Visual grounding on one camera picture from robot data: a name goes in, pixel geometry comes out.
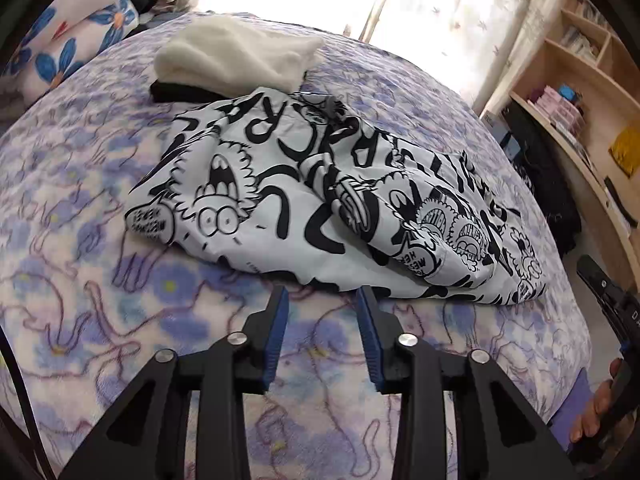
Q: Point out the blue floral pillow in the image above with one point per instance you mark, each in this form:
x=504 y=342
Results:
x=65 y=50

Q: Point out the person's right hand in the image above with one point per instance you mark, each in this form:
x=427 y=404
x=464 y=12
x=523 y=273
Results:
x=595 y=412

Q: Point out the purple bed sheet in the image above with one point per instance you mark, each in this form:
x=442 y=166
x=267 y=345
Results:
x=575 y=405

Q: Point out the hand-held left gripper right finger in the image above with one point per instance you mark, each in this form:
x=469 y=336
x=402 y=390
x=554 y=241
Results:
x=371 y=345

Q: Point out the cream fluffy cloth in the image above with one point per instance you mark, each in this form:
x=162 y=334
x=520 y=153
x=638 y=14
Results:
x=235 y=52

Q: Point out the black and white printed jacket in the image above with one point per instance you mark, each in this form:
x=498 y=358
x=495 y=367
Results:
x=280 y=200

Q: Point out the black bag by shelf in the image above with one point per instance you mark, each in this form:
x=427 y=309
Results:
x=545 y=175

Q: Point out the black remote control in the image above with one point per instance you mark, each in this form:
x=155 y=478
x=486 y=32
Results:
x=617 y=199

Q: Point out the wooden shelf unit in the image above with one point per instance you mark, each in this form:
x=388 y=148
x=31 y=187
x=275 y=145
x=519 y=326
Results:
x=555 y=75

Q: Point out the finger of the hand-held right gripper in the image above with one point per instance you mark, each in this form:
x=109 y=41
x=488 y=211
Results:
x=597 y=282

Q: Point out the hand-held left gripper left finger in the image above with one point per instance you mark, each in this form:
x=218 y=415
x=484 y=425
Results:
x=277 y=340

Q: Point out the black folded cloth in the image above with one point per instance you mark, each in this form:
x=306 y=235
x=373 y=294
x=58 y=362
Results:
x=185 y=92

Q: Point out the stack of pink boxes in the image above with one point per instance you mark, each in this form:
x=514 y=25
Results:
x=560 y=110

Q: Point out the blue and white box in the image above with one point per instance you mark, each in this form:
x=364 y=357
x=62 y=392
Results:
x=502 y=135

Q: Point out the sheer floral curtain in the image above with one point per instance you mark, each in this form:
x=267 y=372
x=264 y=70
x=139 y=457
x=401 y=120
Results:
x=500 y=35

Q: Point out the row of books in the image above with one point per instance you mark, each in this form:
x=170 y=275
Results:
x=580 y=42

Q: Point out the purple cat print blanket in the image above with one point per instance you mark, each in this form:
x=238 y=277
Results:
x=75 y=210

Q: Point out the yellow packet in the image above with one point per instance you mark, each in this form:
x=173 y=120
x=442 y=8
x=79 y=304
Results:
x=626 y=150

